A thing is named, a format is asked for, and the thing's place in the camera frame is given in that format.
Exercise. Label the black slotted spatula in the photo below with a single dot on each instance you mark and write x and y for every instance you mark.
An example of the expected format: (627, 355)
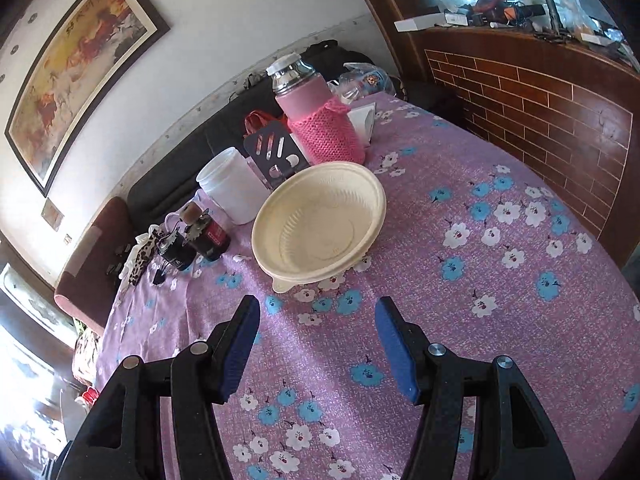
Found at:
(272, 152)

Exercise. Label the brown armchair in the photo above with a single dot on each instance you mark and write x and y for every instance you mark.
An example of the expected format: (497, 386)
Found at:
(95, 260)

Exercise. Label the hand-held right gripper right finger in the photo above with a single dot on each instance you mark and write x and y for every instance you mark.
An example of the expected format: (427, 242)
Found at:
(397, 355)

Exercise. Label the flat white box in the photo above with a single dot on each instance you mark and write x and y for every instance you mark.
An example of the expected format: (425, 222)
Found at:
(425, 22)

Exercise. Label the small dark jar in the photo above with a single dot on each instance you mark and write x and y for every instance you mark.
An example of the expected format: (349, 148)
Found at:
(176, 255)

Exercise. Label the red plastic bag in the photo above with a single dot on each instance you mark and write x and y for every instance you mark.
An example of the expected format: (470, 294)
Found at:
(255, 121)

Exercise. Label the white plastic jar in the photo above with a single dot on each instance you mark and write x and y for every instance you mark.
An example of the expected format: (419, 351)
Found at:
(230, 185)

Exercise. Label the brown wooden cabinet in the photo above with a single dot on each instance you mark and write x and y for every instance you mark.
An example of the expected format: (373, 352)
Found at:
(525, 110)

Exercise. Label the small framed wall picture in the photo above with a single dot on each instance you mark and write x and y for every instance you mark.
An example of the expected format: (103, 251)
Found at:
(52, 215)

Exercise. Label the dark wooden glass door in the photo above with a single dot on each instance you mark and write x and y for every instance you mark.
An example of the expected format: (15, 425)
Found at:
(30, 305)

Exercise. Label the framed horse painting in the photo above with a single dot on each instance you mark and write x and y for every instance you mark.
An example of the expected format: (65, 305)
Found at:
(80, 60)

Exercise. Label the purple floral tablecloth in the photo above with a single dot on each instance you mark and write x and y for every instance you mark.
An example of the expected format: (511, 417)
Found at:
(450, 285)

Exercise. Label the black leather sofa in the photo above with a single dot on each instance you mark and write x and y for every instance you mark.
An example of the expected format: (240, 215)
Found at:
(225, 130)

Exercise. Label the black bag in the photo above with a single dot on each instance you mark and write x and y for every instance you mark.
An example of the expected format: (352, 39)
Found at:
(322, 49)

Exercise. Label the patterned clear plastic bag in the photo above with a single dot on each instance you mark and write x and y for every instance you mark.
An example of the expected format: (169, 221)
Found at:
(367, 80)

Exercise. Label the cream bowl with tab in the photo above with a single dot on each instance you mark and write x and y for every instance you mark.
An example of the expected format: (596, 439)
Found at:
(281, 286)

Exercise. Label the small black clip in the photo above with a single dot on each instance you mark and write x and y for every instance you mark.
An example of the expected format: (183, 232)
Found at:
(160, 275)

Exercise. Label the pink knit-sleeved bottle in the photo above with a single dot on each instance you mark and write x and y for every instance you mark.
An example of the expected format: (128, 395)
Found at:
(320, 120)

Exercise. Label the leopard print pouch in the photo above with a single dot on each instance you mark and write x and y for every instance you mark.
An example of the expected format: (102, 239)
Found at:
(145, 260)

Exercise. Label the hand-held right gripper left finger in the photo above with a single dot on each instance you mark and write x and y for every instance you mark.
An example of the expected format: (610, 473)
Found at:
(239, 350)

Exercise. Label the dark bottle with red label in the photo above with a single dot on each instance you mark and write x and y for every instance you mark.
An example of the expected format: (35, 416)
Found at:
(210, 237)

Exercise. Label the white paper packet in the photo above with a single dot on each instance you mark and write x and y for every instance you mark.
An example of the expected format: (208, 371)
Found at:
(362, 120)

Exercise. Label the pile of small toiletries clutter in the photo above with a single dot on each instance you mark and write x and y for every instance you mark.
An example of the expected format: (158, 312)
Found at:
(525, 10)

